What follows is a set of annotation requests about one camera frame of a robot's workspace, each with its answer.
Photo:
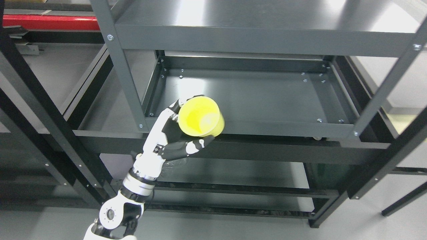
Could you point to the yellow plastic cup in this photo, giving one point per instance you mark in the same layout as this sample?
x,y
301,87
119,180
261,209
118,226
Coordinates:
x,y
200,117

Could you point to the dark grey metal shelf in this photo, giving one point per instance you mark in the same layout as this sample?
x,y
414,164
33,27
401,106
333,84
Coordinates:
x,y
294,82

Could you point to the black metal rack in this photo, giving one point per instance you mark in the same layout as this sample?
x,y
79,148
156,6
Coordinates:
x,y
49,80

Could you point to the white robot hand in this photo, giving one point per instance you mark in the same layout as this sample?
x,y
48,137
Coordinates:
x,y
161,144

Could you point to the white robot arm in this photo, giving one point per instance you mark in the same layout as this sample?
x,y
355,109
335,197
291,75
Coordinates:
x,y
127,207

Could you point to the red beam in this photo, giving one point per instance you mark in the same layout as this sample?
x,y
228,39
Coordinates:
x,y
52,22

